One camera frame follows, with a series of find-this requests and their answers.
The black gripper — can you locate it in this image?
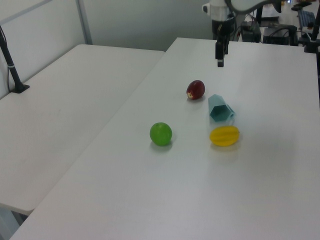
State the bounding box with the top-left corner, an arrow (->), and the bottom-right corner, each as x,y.
212,17 -> 237,68

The teal hexagonal mug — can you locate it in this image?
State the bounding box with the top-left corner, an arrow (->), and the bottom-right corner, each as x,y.
207,93 -> 236,124

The black electronics box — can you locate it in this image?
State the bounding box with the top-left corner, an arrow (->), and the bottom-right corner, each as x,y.
240,21 -> 261,43

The red toy apple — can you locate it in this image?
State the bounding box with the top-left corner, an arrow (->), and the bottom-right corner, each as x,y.
186,79 -> 206,101

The black monitor stand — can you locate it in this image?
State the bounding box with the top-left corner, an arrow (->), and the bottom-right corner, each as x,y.
254,0 -> 283,23

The yellow ribbed toy fruit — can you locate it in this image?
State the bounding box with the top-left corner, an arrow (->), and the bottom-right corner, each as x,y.
209,125 -> 241,147

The black clamp stand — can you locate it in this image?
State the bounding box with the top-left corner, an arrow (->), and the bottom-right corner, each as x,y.
303,21 -> 320,54

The green toy apple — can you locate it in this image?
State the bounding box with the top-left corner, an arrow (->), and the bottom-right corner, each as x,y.
149,122 -> 173,147

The white side table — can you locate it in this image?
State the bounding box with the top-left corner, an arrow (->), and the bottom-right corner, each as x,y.
0,44 -> 166,215

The black camera stand pole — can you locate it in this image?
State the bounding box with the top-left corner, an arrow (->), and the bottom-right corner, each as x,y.
0,24 -> 30,94

